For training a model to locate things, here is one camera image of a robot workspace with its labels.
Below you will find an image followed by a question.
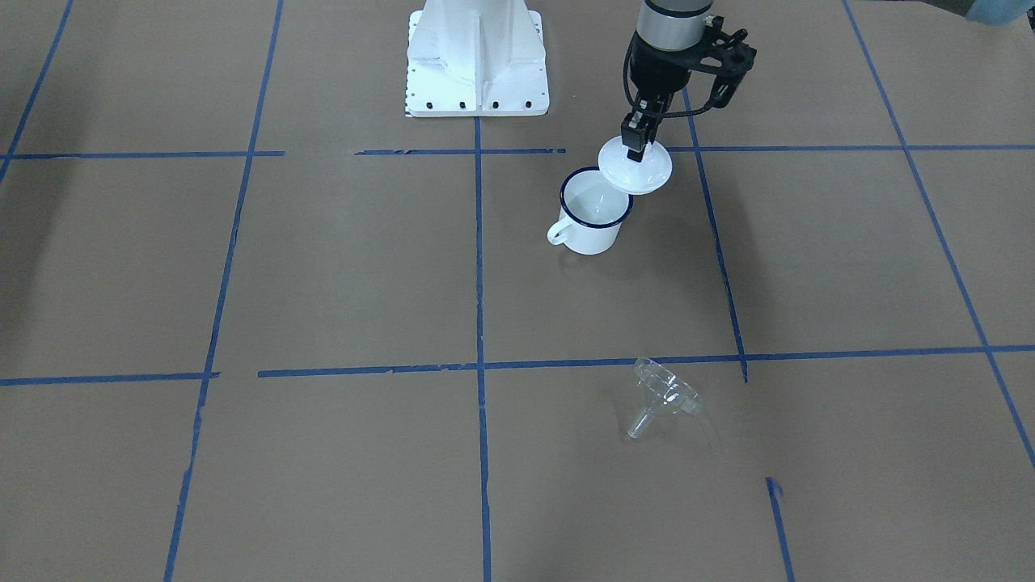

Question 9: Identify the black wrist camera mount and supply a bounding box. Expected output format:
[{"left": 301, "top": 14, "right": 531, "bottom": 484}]
[{"left": 691, "top": 14, "right": 758, "bottom": 109}]

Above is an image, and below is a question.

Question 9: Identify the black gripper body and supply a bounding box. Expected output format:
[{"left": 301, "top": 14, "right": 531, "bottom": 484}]
[{"left": 626, "top": 36, "right": 698, "bottom": 118}]

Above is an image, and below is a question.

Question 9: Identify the white ceramic lid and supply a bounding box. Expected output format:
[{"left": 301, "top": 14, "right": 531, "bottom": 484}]
[{"left": 598, "top": 136, "right": 674, "bottom": 196}]

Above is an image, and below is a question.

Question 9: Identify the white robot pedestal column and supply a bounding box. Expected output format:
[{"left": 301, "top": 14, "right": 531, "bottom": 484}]
[{"left": 404, "top": 1, "right": 551, "bottom": 118}]

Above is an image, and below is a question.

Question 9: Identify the white enamel mug blue rim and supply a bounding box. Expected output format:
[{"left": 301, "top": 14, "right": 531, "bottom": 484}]
[{"left": 546, "top": 167, "right": 635, "bottom": 255}]

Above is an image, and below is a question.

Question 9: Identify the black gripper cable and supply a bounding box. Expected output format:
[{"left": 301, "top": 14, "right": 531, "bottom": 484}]
[{"left": 621, "top": 40, "right": 720, "bottom": 122}]

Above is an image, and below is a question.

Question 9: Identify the clear glass funnel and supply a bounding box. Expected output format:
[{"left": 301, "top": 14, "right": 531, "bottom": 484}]
[{"left": 626, "top": 358, "right": 703, "bottom": 439}]

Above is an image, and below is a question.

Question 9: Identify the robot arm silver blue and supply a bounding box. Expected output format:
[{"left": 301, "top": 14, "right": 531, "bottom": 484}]
[{"left": 621, "top": 1, "right": 712, "bottom": 162}]

